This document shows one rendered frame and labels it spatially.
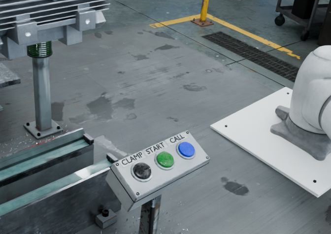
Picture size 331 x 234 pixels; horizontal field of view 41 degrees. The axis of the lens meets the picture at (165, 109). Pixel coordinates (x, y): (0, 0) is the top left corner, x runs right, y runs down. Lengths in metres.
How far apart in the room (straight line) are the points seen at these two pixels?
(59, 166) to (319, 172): 0.67
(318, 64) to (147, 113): 0.52
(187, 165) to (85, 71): 0.90
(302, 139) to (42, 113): 0.72
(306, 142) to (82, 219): 0.66
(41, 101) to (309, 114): 0.71
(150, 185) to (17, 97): 0.81
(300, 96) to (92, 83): 0.68
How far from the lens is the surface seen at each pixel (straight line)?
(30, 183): 0.99
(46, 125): 1.27
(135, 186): 0.71
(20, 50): 0.72
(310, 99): 1.23
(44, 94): 1.22
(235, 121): 1.38
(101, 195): 0.97
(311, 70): 1.22
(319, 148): 1.31
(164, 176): 0.74
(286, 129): 1.34
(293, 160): 1.27
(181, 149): 0.77
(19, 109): 1.39
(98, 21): 0.75
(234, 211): 1.08
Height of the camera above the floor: 1.52
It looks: 31 degrees down
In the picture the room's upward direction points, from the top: 7 degrees clockwise
